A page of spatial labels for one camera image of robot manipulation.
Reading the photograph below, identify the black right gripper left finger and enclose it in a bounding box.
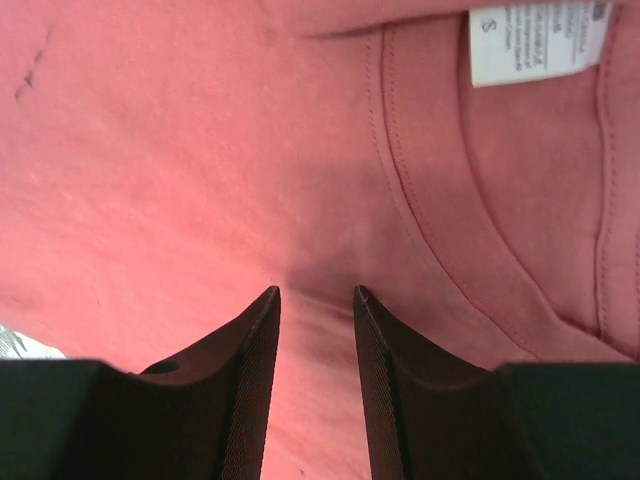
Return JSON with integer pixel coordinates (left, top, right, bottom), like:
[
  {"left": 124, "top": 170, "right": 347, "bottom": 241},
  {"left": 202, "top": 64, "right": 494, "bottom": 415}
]
[{"left": 1, "top": 287, "right": 281, "bottom": 479}]

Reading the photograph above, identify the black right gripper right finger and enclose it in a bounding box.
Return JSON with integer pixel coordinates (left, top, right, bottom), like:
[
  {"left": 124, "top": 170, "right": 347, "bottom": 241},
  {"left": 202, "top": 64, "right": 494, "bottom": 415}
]
[{"left": 353, "top": 286, "right": 639, "bottom": 480}]

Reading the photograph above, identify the pink t-shirt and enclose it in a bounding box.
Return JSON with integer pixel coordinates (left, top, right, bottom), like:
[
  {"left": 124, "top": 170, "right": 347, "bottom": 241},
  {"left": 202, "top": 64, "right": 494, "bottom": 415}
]
[{"left": 1, "top": 1, "right": 639, "bottom": 479}]

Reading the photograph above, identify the floral tablecloth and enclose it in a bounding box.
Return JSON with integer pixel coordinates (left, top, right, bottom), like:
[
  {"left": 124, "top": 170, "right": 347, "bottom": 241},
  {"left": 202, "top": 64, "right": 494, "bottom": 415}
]
[{"left": 0, "top": 325, "right": 65, "bottom": 360}]

